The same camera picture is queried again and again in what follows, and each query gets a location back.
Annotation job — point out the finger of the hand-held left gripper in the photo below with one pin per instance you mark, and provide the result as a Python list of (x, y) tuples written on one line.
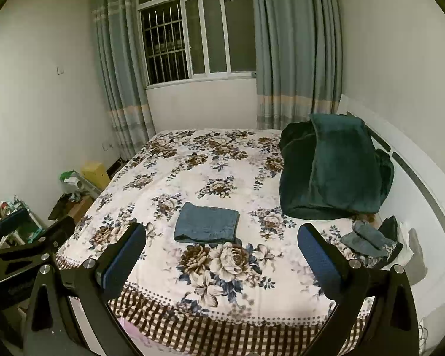
[(14, 219), (40, 239)]

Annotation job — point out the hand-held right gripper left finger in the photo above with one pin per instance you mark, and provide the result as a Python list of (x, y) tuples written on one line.
[(120, 263)]

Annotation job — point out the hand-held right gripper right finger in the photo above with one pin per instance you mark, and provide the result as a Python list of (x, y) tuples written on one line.
[(320, 263)]

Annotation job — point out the blue denim pants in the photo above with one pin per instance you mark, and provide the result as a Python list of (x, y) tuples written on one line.
[(207, 222)]

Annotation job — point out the cluttered storage rack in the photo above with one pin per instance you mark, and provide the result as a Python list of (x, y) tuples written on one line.
[(26, 226)]

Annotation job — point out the dark grey frayed jeans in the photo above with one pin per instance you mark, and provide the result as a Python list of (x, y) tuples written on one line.
[(367, 241)]

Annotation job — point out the black garment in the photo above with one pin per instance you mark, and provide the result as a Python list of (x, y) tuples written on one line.
[(389, 226)]

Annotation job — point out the yellow box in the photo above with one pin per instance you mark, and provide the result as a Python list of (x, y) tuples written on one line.
[(95, 174)]

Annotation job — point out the white garment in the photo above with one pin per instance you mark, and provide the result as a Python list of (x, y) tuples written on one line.
[(406, 244)]

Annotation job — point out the dark green plush blanket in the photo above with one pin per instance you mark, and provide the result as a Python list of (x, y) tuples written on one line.
[(333, 170)]

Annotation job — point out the bed with floral sheet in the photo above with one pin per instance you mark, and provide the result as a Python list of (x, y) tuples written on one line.
[(215, 178)]

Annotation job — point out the white bed headboard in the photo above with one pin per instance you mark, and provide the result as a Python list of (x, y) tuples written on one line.
[(430, 178)]

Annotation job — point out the blue-grey striped curtain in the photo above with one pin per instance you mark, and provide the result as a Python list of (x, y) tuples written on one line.
[(122, 81), (296, 52)]

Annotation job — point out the metal window grille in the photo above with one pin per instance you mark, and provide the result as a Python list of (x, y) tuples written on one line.
[(163, 44)]

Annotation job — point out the white-framed window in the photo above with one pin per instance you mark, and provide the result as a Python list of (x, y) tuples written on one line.
[(215, 33)]

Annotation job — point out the wall outlet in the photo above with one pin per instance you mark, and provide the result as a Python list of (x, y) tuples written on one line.
[(107, 145)]

